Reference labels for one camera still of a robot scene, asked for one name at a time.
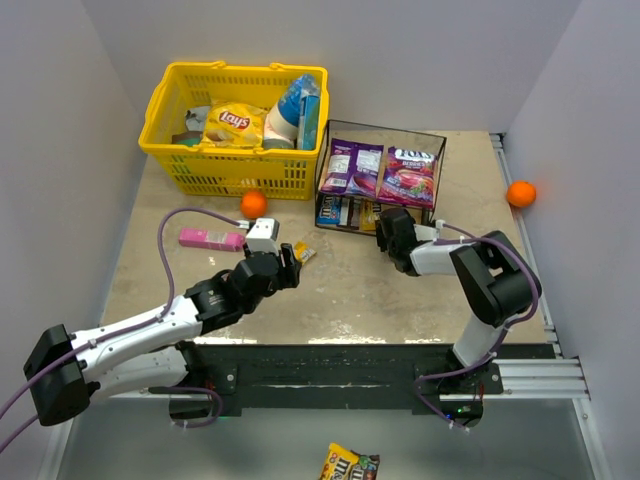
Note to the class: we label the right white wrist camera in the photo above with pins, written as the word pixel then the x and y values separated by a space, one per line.
pixel 429 233

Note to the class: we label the yellow plastic shopping basket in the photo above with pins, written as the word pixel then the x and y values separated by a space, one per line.
pixel 207 170

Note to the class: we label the black wire wooden shelf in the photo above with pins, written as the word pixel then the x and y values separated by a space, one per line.
pixel 364 133

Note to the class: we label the orange fruit at wall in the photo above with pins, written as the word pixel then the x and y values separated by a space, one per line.
pixel 521 194

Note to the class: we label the brown chocolate bar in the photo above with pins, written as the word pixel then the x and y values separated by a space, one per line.
pixel 350 213

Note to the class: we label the blue M&M bag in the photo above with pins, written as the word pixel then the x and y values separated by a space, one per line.
pixel 329 212

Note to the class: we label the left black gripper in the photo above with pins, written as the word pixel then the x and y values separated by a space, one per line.
pixel 286 267

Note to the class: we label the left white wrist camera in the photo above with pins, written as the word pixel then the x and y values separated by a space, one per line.
pixel 261 235

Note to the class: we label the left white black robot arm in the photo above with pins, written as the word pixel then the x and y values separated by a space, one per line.
pixel 65 371

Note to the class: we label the yellow Lays chip bag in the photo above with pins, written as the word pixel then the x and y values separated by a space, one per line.
pixel 234 125

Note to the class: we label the purple candy bag back side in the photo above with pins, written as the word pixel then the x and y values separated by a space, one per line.
pixel 353 169

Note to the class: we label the grey crumpled packet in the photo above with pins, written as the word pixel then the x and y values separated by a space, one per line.
pixel 195 118

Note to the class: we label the small yellow candy bag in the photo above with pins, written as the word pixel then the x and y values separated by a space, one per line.
pixel 303 252

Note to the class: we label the purple Fox's berries bag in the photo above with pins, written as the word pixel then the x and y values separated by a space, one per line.
pixel 408 178

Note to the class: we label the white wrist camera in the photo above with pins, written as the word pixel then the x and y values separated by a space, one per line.
pixel 261 235
pixel 429 233

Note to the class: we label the pink rectangular box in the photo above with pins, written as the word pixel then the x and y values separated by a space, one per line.
pixel 209 240

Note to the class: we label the blue cardboard box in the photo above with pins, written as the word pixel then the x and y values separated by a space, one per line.
pixel 308 123

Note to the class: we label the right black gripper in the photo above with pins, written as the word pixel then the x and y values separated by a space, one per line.
pixel 388 236

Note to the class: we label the M&M bags on floor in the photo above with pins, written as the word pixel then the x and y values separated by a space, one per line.
pixel 344 464

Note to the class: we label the yellow M&M bag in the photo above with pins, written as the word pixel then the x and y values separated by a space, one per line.
pixel 369 214

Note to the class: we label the brown green packet in basket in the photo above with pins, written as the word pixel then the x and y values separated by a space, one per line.
pixel 188 138

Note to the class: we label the orange fruit near basket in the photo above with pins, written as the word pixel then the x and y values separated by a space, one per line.
pixel 253 205

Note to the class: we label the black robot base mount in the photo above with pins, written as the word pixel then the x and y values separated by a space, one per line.
pixel 339 377

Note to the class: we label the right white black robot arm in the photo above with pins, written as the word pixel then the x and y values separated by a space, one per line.
pixel 500 287

